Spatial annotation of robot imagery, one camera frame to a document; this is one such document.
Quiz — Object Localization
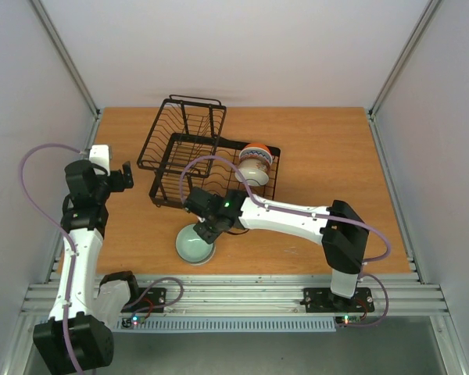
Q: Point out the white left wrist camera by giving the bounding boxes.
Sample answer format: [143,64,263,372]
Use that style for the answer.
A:
[88,145,112,174]

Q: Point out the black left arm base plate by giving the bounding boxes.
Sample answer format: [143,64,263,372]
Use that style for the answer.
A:
[121,287,166,313]

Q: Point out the plain white bowl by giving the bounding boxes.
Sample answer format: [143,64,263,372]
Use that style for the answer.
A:
[238,159,270,187]

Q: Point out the aluminium front frame rails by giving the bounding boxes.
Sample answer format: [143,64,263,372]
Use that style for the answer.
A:
[20,273,450,317]

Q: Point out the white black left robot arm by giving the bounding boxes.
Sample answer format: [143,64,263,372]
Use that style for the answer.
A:
[33,159,142,374]

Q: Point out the aluminium left frame post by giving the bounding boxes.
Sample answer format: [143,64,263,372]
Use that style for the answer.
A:
[26,0,102,118]

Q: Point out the light green ceramic bowl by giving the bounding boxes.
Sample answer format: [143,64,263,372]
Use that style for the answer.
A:
[175,224,216,266]

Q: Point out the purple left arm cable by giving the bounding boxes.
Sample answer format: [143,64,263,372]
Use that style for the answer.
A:
[18,141,89,375]

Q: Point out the black wire dish rack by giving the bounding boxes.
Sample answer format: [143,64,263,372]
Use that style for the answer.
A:
[136,94,282,227]

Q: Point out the aluminium frame post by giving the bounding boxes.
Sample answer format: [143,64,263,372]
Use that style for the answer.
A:
[26,0,102,118]
[367,0,445,118]

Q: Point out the aluminium right frame post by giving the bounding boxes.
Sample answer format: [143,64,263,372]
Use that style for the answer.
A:
[367,0,445,118]

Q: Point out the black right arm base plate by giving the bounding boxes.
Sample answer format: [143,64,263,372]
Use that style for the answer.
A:
[300,287,375,313]

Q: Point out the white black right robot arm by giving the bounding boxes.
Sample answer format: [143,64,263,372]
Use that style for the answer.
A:
[183,187,369,310]

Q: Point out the grey slotted cable duct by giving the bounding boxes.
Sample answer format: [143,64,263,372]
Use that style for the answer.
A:
[113,316,336,334]

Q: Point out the green led board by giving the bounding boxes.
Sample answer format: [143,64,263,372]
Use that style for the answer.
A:
[335,315,365,326]
[120,316,146,329]

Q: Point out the red patterned bowl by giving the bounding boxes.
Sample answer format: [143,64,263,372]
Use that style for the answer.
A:
[239,149,273,167]

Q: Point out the left green led board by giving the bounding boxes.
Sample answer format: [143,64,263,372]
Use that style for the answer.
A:
[120,316,146,329]

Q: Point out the white bowl with orange outside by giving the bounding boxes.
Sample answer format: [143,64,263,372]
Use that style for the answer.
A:
[242,143,271,154]

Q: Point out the right green led board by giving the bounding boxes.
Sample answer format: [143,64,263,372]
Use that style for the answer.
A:
[335,315,365,326]

